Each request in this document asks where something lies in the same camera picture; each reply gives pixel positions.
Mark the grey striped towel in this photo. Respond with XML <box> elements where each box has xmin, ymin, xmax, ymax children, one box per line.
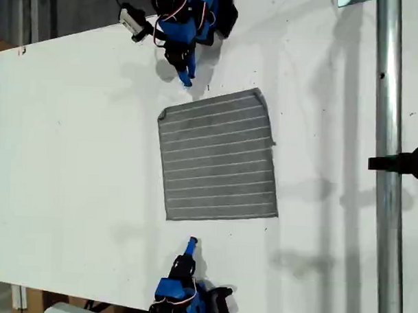
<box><xmin>154</xmin><ymin>84</ymin><xmax>283</xmax><ymax>226</ymax></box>

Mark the white plastic container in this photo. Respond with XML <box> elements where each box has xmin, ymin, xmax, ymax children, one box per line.
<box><xmin>43</xmin><ymin>301</ymin><xmax>108</xmax><ymax>313</ymax></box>

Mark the black clamp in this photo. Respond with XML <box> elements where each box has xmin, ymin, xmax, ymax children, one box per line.
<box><xmin>367</xmin><ymin>143</ymin><xmax>418</xmax><ymax>181</ymax></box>

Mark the camera black stalk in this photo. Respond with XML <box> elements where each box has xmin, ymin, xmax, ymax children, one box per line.
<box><xmin>131</xmin><ymin>25</ymin><xmax>165</xmax><ymax>45</ymax></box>
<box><xmin>208</xmin><ymin>285</ymin><xmax>234</xmax><ymax>297</ymax></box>

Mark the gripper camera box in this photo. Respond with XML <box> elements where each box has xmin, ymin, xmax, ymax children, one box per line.
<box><xmin>213</xmin><ymin>293</ymin><xmax>231</xmax><ymax>313</ymax></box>
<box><xmin>119</xmin><ymin>7</ymin><xmax>148</xmax><ymax>37</ymax></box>

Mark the white metal bracket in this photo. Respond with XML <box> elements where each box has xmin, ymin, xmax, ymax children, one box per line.
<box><xmin>10</xmin><ymin>283</ymin><xmax>29</xmax><ymax>311</ymax></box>

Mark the steel post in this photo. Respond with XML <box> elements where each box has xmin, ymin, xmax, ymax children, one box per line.
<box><xmin>364</xmin><ymin>0</ymin><xmax>415</xmax><ymax>313</ymax></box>

